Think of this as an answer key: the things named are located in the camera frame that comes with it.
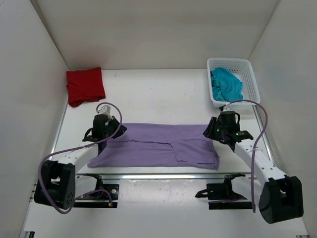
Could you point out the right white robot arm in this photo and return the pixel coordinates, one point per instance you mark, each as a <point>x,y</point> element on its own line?
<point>277,196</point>

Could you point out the lilac t shirt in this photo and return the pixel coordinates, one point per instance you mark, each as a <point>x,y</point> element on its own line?
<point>159,145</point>

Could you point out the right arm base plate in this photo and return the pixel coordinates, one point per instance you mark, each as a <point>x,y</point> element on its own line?
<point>221,199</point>

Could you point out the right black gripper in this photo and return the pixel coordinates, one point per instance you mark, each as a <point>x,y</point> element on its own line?
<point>208,132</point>

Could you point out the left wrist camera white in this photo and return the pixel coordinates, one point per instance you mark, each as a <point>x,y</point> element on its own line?
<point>105,110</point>

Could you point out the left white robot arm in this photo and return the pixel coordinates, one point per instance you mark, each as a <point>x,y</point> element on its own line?
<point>59,185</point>

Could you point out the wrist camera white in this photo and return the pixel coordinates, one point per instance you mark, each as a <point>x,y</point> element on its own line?
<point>224,108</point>
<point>105,110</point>

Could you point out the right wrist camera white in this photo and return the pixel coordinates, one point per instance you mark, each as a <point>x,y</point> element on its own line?
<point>224,108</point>

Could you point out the red t shirt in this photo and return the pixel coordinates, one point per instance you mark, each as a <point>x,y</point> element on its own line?
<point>85,86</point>

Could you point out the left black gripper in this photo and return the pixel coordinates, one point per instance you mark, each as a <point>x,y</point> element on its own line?
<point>114,121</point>

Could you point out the teal cloth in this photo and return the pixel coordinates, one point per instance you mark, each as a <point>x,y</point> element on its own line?
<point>226,87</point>

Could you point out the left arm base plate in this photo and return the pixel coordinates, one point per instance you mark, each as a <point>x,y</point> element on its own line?
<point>101,200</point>

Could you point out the white plastic basket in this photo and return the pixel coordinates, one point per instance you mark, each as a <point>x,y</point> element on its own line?
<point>240,68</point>

